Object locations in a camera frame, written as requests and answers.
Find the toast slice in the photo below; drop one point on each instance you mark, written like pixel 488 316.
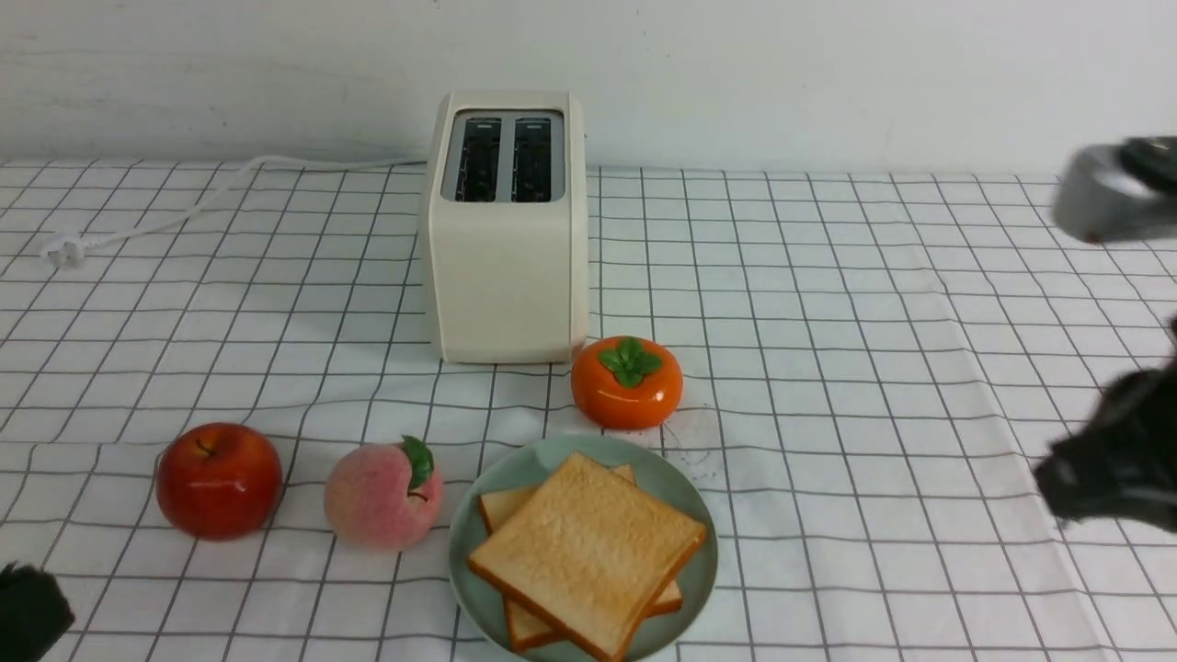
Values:
pixel 588 553
pixel 525 630

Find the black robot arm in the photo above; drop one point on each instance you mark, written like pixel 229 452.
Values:
pixel 34 612

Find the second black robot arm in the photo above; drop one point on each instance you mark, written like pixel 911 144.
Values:
pixel 1121 464

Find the cream white toaster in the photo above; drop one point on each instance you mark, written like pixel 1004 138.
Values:
pixel 503 228

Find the orange persimmon with green leaves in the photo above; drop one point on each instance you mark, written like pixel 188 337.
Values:
pixel 626 383

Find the pink peach with leaf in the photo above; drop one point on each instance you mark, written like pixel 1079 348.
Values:
pixel 384 497

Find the white checkered tablecloth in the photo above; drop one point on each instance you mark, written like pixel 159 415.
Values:
pixel 872 363

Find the light green plate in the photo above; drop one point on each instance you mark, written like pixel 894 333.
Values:
pixel 534 463

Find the red apple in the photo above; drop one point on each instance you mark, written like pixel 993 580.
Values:
pixel 218 481

